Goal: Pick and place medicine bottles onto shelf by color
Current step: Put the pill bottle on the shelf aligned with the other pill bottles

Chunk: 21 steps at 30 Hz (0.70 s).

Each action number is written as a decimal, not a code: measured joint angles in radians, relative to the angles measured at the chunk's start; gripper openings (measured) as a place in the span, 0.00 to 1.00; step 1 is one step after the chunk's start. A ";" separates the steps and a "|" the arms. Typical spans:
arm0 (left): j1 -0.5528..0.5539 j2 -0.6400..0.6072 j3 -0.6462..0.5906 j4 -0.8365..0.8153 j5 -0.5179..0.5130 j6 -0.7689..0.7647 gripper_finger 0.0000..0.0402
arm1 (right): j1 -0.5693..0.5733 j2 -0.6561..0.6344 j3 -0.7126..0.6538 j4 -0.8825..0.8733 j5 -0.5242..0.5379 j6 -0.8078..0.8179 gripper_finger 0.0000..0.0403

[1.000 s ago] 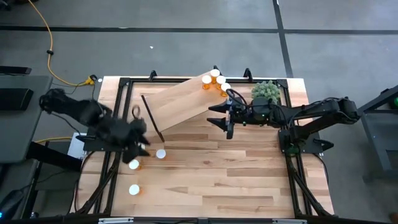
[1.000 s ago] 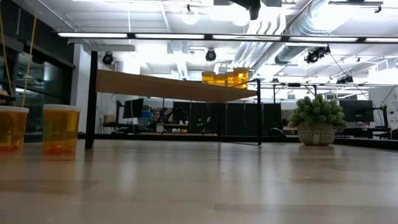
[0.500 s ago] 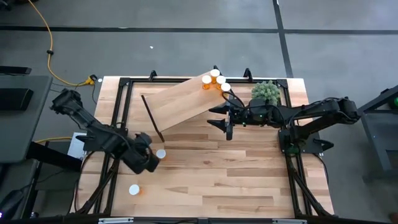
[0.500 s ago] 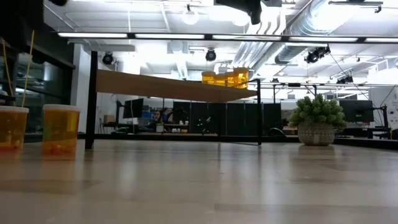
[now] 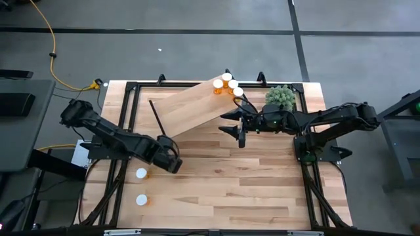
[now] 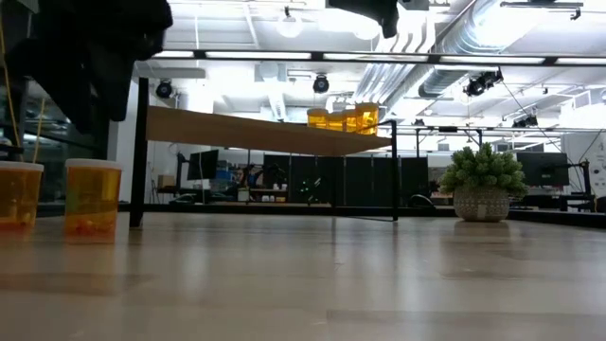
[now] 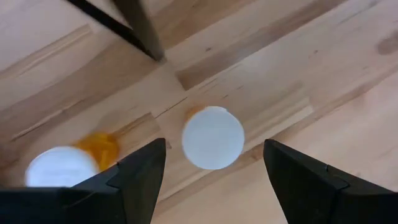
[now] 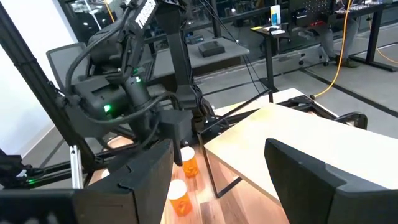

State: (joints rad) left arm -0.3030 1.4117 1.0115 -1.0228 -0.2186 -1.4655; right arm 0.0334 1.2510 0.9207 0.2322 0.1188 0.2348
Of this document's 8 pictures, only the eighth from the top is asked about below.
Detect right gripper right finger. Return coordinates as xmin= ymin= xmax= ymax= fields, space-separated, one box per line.
xmin=264 ymin=139 xmax=398 ymax=224

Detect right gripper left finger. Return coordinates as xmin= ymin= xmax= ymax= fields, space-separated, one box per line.
xmin=74 ymin=139 xmax=174 ymax=224

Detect orange medicine bottle white cap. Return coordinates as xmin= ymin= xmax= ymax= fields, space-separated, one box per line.
xmin=180 ymin=146 xmax=200 ymax=179
xmin=167 ymin=179 xmax=193 ymax=218

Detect black metal shelf leg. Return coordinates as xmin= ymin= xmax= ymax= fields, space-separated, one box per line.
xmin=197 ymin=89 xmax=273 ymax=199

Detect wooden shelf board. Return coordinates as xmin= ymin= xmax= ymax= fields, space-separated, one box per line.
xmin=203 ymin=102 xmax=398 ymax=208

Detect black vertical stand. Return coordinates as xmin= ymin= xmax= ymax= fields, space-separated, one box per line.
xmin=155 ymin=0 xmax=203 ymax=110

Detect grey desk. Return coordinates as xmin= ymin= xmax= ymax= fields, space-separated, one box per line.
xmin=152 ymin=36 xmax=251 ymax=78

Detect flat black box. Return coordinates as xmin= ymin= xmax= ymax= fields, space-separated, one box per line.
xmin=198 ymin=40 xmax=226 ymax=58

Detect black narrow desk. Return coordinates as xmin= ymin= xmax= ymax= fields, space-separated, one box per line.
xmin=250 ymin=24 xmax=292 ymax=94

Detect grey mesh office chair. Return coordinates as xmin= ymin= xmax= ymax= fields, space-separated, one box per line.
xmin=45 ymin=42 xmax=94 ymax=94

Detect white and blue bottle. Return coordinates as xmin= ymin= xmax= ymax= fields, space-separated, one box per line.
xmin=269 ymin=4 xmax=282 ymax=26

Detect person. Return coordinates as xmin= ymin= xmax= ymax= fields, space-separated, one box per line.
xmin=298 ymin=0 xmax=360 ymax=68

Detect black long desk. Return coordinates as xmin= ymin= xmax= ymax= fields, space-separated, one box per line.
xmin=334 ymin=0 xmax=398 ymax=73

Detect black pegboard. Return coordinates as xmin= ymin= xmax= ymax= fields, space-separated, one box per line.
xmin=289 ymin=0 xmax=336 ymax=27

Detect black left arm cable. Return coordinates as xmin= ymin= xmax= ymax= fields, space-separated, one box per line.
xmin=64 ymin=0 xmax=175 ymax=125

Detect black aluminium rig frame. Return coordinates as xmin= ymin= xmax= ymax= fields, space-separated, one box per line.
xmin=0 ymin=2 xmax=369 ymax=190

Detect yellow extension cable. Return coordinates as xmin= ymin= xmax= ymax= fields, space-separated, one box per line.
xmin=310 ymin=0 xmax=355 ymax=100
xmin=375 ymin=45 xmax=398 ymax=65

